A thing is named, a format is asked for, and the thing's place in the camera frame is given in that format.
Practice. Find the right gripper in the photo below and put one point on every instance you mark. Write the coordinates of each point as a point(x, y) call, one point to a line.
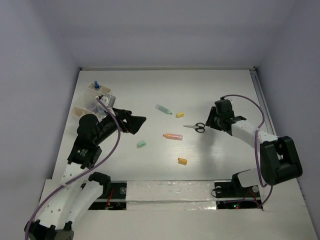
point(210, 121)

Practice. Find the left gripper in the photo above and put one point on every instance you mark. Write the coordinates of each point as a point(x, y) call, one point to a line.
point(133, 122)

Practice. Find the black handled scissors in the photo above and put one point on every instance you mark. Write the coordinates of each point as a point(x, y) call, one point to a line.
point(198, 127)

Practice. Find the yellow marker cap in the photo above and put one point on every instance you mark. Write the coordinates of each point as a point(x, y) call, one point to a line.
point(180, 114)

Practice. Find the orange highlighter marker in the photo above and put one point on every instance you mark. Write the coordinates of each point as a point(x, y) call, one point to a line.
point(172, 136)

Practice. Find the clear jar purple contents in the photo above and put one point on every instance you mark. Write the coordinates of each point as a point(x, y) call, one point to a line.
point(91, 106)

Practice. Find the clear spray bottle blue cap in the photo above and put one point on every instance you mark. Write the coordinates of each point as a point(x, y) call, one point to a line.
point(96, 85)

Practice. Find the orange marker cap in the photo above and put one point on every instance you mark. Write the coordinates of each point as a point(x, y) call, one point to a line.
point(182, 161)

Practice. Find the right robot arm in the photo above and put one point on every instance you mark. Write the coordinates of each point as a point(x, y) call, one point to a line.
point(276, 157)

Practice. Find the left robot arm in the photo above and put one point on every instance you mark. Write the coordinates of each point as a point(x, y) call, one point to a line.
point(80, 185)

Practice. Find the green marker cap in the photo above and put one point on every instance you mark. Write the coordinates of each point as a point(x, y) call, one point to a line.
point(141, 144)

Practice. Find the green highlighter marker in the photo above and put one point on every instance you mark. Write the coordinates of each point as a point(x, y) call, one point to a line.
point(163, 109)

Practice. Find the clear organizer bin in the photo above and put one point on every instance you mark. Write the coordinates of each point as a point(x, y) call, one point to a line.
point(87, 96)

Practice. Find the cream divided box rear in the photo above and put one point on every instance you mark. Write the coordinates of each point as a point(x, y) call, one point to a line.
point(103, 89)

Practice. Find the cream divided box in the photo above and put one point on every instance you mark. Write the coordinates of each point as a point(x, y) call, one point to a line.
point(103, 89)
point(76, 113)

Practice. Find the cream divided box front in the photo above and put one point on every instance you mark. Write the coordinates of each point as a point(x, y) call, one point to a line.
point(76, 113)

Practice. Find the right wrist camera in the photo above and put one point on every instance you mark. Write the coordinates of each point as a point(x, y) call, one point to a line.
point(226, 98)

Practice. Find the aluminium side rail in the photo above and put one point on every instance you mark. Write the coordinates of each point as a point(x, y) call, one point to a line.
point(262, 101)

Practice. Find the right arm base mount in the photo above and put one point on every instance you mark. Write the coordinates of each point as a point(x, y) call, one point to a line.
point(231, 195)

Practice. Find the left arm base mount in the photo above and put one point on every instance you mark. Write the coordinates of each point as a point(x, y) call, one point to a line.
point(114, 200)

